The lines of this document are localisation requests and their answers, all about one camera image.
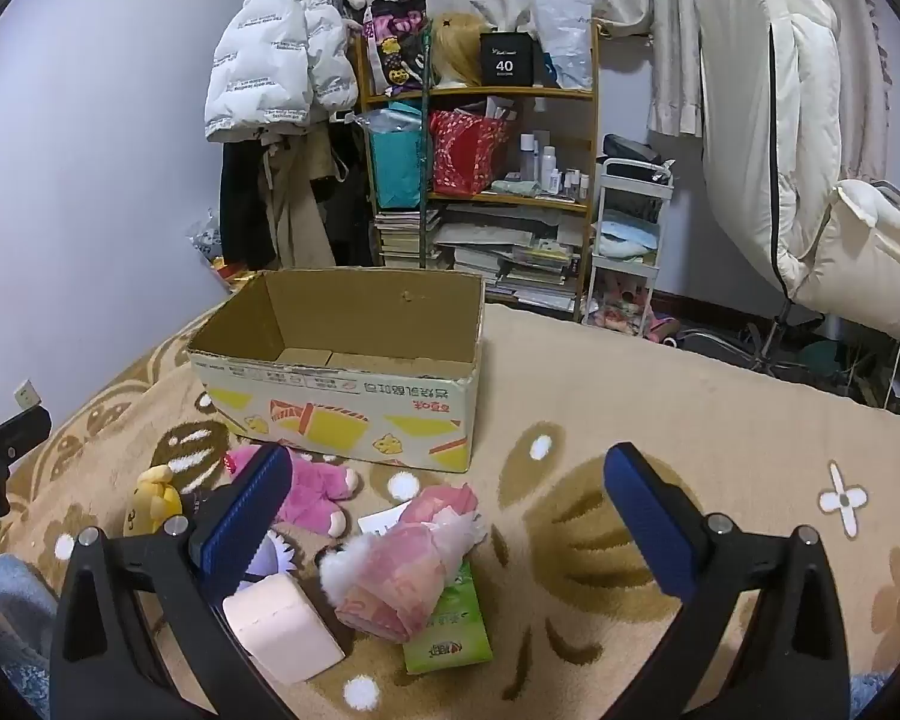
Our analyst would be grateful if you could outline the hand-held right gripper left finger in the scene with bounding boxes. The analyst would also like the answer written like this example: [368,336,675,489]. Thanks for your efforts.
[49,442,301,720]

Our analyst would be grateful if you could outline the person's leg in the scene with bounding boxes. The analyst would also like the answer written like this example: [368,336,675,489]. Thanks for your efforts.
[0,553,59,720]
[849,673,895,720]

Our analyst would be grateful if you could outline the person's left leg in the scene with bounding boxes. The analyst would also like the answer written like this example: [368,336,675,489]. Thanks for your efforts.
[0,553,59,720]

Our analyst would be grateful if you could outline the teal gift bag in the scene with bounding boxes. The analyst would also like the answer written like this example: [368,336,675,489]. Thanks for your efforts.
[367,101,425,209]

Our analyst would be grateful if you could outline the black pouch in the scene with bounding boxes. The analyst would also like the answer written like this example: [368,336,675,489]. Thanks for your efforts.
[604,133,665,167]

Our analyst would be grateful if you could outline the white puffer jacket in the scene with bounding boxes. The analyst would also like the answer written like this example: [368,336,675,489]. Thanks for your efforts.
[204,0,361,143]

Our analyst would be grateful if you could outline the black coat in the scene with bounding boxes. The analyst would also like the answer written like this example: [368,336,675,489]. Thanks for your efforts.
[220,136,271,271]

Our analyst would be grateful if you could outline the clear plastic bag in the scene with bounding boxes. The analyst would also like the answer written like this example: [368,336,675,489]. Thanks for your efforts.
[532,0,593,89]

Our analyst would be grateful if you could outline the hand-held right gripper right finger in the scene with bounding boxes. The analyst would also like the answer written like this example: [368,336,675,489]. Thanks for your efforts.
[602,442,852,720]

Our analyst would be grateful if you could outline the beige coat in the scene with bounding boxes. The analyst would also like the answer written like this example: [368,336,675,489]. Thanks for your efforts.
[259,127,340,271]

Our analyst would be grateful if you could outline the red gift bag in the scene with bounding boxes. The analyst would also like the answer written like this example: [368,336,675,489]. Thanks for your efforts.
[429,109,511,196]

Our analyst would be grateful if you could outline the beige patterned blanket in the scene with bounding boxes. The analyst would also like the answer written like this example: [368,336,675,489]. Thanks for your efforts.
[0,300,900,720]

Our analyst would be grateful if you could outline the black box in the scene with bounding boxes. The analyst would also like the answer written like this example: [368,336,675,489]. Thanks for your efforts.
[480,31,535,87]

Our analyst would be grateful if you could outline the blonde wig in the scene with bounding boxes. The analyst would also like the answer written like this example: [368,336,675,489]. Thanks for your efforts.
[431,13,488,89]

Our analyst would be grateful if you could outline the pile of books and papers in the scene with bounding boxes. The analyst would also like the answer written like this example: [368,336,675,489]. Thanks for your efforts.
[435,202,590,310]

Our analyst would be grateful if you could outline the pink plush toy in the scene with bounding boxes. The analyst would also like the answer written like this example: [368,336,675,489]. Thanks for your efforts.
[225,444,361,537]

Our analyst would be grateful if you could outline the group of white cosmetic bottles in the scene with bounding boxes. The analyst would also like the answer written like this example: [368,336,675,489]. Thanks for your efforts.
[517,131,593,200]

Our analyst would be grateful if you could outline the pink toys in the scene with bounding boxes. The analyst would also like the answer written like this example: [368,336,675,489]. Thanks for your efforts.
[592,274,655,331]

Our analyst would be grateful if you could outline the green tissue pack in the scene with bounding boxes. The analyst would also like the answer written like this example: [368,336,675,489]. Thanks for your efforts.
[403,559,494,676]

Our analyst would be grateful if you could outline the wooden shelf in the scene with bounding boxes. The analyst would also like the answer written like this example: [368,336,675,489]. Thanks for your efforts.
[356,22,601,323]

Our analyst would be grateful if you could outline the printed cardboard box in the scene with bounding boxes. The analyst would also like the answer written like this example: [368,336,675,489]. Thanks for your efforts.
[186,268,487,475]

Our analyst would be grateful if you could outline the white trolley cart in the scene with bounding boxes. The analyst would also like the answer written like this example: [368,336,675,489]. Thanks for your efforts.
[581,157,676,331]

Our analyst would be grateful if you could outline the pink and black printed bag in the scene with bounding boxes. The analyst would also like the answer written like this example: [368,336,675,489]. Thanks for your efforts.
[365,0,430,97]

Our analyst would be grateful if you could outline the yellow plush toy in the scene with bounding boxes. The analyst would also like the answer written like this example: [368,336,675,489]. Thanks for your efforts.
[122,465,188,539]

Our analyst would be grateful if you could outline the shiny foil bags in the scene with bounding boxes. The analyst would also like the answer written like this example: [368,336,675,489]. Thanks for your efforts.
[187,211,257,293]

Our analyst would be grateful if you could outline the person's right leg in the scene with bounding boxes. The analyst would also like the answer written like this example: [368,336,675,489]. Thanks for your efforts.
[849,673,895,720]

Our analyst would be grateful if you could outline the pink doll with white trim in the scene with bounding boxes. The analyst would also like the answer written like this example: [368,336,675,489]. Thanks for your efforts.
[319,484,488,644]

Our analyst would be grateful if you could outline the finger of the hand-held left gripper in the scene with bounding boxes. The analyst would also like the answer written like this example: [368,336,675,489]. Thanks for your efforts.
[0,406,52,462]

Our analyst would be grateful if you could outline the pale pink soft pack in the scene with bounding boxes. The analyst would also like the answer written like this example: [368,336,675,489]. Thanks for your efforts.
[221,574,346,685]

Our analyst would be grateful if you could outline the stack of books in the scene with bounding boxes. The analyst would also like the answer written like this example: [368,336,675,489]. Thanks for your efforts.
[375,206,443,269]

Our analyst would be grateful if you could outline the light blue cloth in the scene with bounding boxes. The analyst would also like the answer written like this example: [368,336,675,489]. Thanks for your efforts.
[596,217,659,260]

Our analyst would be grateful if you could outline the white hang tag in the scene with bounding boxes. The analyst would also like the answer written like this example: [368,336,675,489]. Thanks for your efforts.
[358,504,413,541]

